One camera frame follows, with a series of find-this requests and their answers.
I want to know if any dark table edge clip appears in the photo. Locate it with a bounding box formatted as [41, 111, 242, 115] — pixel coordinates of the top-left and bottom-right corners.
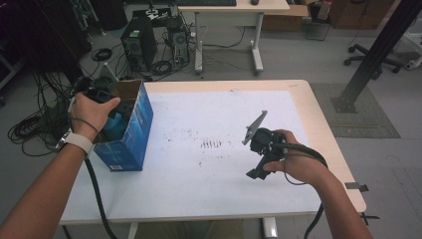
[343, 181, 370, 193]

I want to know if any black keyboard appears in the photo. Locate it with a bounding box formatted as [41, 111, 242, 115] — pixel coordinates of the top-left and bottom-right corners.
[175, 0, 238, 7]

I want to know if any black metal post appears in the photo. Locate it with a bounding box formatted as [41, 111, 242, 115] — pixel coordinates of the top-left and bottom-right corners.
[337, 0, 422, 105]

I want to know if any thin black right wrist cord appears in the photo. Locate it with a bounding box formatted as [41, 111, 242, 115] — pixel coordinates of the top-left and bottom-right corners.
[282, 152, 308, 186]

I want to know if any person's right hand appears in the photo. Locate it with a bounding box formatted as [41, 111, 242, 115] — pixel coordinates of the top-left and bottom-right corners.
[263, 128, 330, 187]

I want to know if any brown wooden cabinet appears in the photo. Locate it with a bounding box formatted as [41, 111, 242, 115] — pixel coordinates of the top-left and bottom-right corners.
[327, 0, 398, 31]

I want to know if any black table clamp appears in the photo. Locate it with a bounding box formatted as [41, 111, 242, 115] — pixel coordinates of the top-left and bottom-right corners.
[359, 211, 381, 227]

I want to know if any thick black gripper cable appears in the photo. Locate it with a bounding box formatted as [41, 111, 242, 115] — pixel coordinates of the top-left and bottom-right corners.
[84, 156, 119, 239]
[274, 141, 329, 239]

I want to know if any black floor cable bundle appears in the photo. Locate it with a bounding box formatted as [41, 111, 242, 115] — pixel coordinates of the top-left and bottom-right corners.
[6, 71, 83, 157]

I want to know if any dark grey floor mat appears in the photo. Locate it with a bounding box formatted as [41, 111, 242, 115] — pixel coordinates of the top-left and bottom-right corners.
[310, 82, 402, 139]

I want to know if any white table sheet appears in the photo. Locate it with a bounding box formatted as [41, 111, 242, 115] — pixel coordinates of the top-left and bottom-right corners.
[60, 90, 322, 223]

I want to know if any white leg office desk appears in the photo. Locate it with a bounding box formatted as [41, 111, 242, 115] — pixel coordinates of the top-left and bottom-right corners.
[177, 0, 291, 76]

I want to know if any open frame computer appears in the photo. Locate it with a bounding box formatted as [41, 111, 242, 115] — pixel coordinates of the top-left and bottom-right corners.
[164, 25, 191, 67]

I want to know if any brown cardboard box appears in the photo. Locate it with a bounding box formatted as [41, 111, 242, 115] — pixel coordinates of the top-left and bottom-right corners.
[261, 3, 312, 34]

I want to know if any thin grey left wrist cord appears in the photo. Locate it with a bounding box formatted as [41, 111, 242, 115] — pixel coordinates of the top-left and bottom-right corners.
[69, 117, 102, 135]

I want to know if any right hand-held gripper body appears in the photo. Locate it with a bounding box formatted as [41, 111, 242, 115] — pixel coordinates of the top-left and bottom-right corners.
[241, 110, 289, 157]

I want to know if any white band wristwatch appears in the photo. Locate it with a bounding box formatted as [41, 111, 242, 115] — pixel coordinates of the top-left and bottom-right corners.
[55, 130, 95, 155]

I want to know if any person's left hand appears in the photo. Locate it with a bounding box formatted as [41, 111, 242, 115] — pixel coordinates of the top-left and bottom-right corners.
[70, 93, 121, 142]

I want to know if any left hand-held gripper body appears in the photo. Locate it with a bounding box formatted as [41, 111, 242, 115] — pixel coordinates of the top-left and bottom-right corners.
[71, 62, 120, 105]

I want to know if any dark curtain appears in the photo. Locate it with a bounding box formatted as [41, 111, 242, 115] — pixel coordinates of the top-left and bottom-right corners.
[0, 0, 93, 98]

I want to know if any thick black right gripper cable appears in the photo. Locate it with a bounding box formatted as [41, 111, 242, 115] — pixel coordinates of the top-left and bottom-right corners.
[274, 141, 329, 239]

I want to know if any blue cardboard box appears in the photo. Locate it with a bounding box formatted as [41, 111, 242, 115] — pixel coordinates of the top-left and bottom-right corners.
[93, 78, 154, 172]

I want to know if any white table leg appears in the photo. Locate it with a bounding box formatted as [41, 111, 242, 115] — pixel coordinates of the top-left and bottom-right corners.
[126, 222, 139, 239]
[261, 216, 279, 239]

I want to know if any blue spray bottle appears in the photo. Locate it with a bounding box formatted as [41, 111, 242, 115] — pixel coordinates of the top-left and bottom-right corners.
[102, 114, 130, 142]

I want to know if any small black cable coil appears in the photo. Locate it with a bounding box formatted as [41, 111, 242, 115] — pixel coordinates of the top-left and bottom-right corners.
[91, 47, 114, 63]

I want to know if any black office chair base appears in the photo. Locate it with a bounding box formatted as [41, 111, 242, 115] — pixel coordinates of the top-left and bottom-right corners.
[343, 43, 405, 81]

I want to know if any black computer tower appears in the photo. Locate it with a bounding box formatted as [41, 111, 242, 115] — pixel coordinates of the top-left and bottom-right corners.
[119, 16, 158, 73]

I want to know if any black wire frame stand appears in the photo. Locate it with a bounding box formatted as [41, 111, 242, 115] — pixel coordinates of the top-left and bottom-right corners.
[305, 12, 332, 42]

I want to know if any black tray with white parts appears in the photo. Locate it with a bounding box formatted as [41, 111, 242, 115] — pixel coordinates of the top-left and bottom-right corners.
[131, 7, 173, 29]

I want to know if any thick black left gripper cable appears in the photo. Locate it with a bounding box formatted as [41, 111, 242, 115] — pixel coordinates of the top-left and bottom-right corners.
[84, 156, 119, 239]

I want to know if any metal post base plate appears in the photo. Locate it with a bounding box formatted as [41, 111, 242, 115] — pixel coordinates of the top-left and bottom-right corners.
[330, 95, 360, 115]

